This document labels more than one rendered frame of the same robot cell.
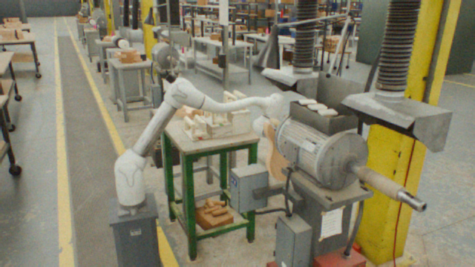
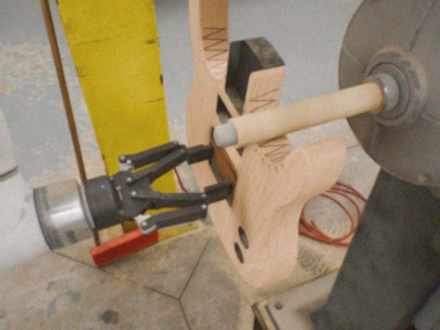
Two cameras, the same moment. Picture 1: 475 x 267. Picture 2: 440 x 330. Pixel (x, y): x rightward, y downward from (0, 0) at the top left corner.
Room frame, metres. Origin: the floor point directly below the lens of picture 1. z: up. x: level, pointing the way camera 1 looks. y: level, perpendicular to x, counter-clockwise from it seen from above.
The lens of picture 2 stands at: (1.86, 0.09, 1.50)
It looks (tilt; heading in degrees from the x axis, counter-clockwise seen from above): 44 degrees down; 272
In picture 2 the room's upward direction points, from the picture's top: straight up
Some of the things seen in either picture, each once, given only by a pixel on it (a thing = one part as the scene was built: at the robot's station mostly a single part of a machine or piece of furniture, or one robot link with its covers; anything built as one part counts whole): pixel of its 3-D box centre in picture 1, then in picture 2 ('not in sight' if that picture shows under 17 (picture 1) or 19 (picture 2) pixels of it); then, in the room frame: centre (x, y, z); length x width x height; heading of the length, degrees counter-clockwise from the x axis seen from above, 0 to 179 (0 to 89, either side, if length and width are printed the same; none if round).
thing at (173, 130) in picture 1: (208, 173); not in sight; (2.54, 0.19, 0.55); 0.62 x 0.58 x 0.76; 25
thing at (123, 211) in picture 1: (132, 205); not in sight; (1.81, 0.59, 0.73); 0.22 x 0.18 x 0.06; 17
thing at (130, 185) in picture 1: (130, 182); not in sight; (1.84, 0.60, 0.87); 0.18 x 0.16 x 0.22; 20
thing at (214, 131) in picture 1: (215, 125); not in sight; (2.52, 0.13, 0.98); 0.27 x 0.16 x 0.09; 25
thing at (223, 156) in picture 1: (223, 165); not in sight; (2.90, 0.08, 0.45); 0.05 x 0.05 x 0.90; 25
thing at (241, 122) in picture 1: (234, 118); not in sight; (2.58, -0.01, 1.02); 0.27 x 0.15 x 0.17; 25
